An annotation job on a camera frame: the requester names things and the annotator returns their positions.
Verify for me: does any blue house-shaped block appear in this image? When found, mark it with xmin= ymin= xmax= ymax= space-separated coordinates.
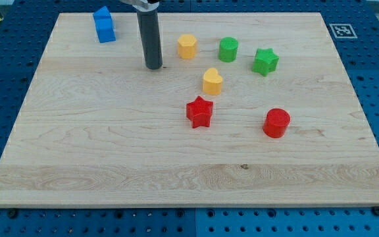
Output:
xmin=93 ymin=6 xmax=116 ymax=43

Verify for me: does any green cylinder block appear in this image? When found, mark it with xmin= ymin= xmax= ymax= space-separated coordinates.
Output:
xmin=218 ymin=37 xmax=239 ymax=63

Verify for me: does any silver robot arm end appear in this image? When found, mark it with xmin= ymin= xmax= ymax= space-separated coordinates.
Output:
xmin=119 ymin=0 xmax=160 ymax=12

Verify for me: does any wooden board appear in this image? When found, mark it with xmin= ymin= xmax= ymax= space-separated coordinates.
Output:
xmin=0 ymin=13 xmax=379 ymax=209

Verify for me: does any yellow hexagon block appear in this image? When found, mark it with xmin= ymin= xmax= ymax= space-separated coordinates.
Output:
xmin=178 ymin=34 xmax=197 ymax=59

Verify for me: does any red cylinder block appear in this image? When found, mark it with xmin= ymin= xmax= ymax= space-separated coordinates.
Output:
xmin=263 ymin=108 xmax=291 ymax=138

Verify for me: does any yellow heart block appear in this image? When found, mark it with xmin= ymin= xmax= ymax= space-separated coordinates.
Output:
xmin=202 ymin=68 xmax=223 ymax=95

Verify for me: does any red star block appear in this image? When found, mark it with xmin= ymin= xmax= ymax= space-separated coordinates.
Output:
xmin=186 ymin=96 xmax=214 ymax=128

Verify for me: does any green star block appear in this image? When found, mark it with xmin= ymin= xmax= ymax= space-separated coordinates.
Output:
xmin=252 ymin=48 xmax=279 ymax=76

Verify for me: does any white fiducial marker tag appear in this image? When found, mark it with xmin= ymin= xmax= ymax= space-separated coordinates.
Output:
xmin=329 ymin=23 xmax=357 ymax=39

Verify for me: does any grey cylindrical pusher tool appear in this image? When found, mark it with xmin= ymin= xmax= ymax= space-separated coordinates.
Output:
xmin=136 ymin=1 xmax=163 ymax=70

